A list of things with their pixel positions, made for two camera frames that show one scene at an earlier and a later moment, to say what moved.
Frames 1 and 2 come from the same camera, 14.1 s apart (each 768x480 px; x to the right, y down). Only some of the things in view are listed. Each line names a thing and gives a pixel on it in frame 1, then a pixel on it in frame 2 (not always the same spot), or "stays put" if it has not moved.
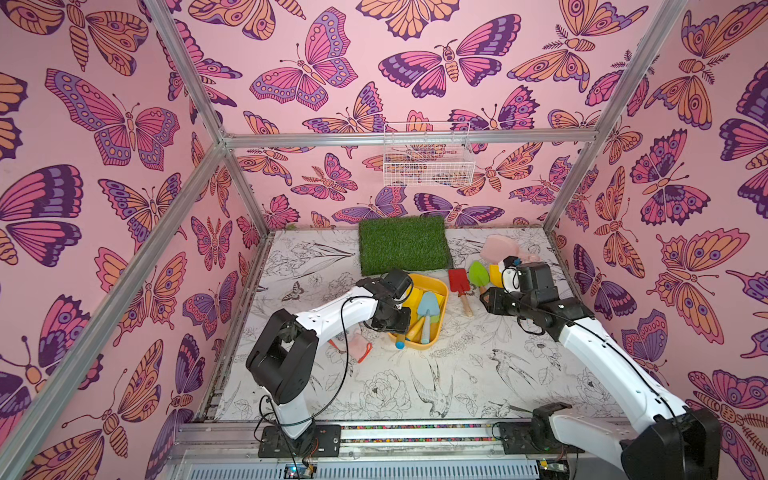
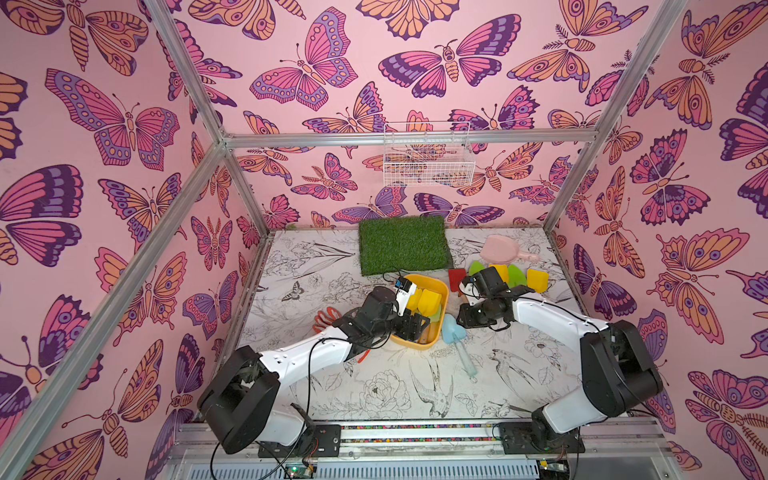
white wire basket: x=421 y=154 stays put
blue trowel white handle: x=428 y=306 to x=452 y=333
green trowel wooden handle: x=479 y=275 stays put
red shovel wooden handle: x=459 y=282 stays put
